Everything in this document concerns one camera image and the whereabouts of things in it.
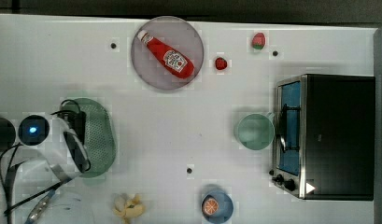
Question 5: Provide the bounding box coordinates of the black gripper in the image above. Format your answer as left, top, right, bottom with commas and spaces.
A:
63, 110, 86, 144

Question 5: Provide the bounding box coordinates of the green plastic strainer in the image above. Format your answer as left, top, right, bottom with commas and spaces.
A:
61, 98, 117, 178

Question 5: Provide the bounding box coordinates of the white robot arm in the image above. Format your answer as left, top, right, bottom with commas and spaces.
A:
2, 110, 92, 224

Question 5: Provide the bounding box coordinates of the peeled toy banana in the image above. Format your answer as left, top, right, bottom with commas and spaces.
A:
113, 194, 146, 224

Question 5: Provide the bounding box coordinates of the red ketchup bottle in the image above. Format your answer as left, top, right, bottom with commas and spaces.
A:
136, 30, 194, 79

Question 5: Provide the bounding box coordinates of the grey round plate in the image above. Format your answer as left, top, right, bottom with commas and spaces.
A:
131, 16, 204, 91

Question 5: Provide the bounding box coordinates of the red toy strawberry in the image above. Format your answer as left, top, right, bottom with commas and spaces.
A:
215, 57, 228, 71

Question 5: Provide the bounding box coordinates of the orange slice toy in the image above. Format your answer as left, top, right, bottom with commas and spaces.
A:
202, 197, 219, 216

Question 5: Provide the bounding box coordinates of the blue bowl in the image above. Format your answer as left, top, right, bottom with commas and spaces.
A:
201, 190, 233, 224

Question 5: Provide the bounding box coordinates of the green mug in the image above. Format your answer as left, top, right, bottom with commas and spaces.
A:
233, 113, 275, 150

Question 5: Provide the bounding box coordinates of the red green toy fruit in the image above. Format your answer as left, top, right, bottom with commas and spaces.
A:
251, 33, 266, 49

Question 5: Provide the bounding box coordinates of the silver black toaster oven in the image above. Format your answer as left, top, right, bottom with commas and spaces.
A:
269, 74, 375, 201

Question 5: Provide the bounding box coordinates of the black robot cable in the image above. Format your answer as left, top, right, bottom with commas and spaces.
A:
0, 143, 71, 224

